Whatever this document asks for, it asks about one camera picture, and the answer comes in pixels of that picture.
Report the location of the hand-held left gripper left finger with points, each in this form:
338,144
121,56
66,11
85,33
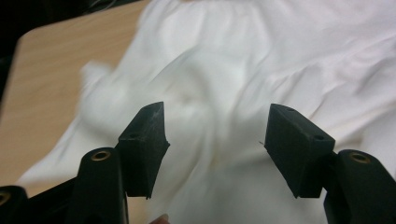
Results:
144,149

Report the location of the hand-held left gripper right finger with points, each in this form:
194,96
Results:
295,149

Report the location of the white cloth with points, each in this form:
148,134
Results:
236,71

